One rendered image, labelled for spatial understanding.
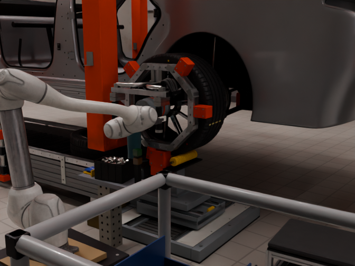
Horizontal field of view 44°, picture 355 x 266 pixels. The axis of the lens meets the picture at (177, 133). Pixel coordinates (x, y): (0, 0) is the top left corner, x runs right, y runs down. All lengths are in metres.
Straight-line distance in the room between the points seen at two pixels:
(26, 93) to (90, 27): 1.14
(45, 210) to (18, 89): 0.53
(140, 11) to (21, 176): 4.40
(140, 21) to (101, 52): 3.37
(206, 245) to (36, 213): 1.09
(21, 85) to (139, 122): 0.56
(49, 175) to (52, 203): 1.64
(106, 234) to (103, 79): 0.99
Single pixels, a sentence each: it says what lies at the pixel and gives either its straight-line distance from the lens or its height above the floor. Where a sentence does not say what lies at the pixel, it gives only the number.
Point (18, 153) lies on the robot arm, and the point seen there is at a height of 0.76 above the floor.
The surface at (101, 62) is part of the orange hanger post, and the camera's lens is 2.92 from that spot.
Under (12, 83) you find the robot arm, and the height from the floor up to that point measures 1.10.
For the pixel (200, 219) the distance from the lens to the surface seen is 2.84.
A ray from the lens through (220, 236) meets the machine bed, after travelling 2.80.
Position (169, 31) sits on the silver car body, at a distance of 3.20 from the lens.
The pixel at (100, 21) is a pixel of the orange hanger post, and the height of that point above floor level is 1.38.
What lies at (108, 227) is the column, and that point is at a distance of 2.77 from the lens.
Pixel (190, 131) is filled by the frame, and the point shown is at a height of 0.73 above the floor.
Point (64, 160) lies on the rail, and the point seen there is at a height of 0.36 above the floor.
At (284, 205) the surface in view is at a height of 0.99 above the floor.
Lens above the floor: 1.29
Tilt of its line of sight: 13 degrees down
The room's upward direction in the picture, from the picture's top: straight up
